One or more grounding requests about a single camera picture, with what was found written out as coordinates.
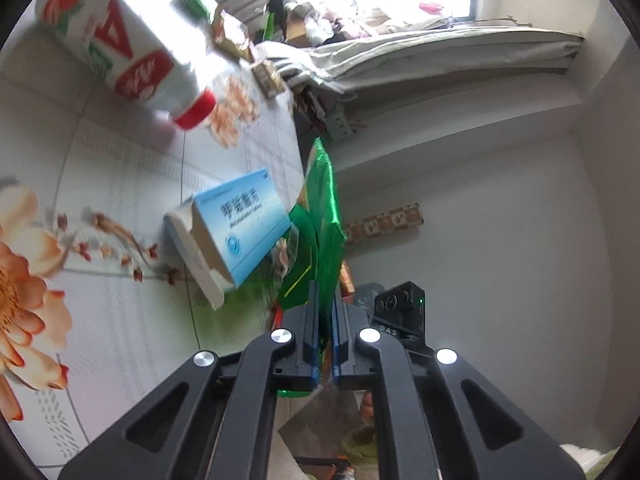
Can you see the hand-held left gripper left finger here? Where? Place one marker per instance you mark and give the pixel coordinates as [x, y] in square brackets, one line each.
[311, 355]

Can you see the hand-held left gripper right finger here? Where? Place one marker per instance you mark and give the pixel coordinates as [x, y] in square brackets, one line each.
[341, 355]

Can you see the green snack bag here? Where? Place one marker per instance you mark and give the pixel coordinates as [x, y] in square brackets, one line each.
[325, 210]

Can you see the brown patterned strip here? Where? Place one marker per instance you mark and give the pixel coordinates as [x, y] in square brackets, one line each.
[385, 222]

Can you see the yellow green cloth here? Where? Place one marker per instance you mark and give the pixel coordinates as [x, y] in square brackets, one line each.
[357, 445]

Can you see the blue medicine box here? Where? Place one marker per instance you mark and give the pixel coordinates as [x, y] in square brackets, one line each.
[235, 225]

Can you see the power strip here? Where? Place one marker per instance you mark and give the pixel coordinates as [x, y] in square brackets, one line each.
[339, 125]

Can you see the beige curtain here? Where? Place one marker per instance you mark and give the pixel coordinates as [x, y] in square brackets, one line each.
[425, 55]

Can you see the small box far right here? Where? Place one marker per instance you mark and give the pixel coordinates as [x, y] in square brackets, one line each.
[270, 79]

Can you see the cardboard box of clutter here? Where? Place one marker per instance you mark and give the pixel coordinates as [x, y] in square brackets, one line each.
[305, 22]

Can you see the small red cloth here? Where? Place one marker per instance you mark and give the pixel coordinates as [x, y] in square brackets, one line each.
[431, 8]

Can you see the brown snack packet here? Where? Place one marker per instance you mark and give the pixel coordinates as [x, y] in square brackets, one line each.
[231, 35]

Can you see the white bottle with red cap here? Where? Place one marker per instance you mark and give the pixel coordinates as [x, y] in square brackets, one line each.
[125, 45]

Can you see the green snack packet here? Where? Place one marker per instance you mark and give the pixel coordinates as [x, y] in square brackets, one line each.
[195, 2]

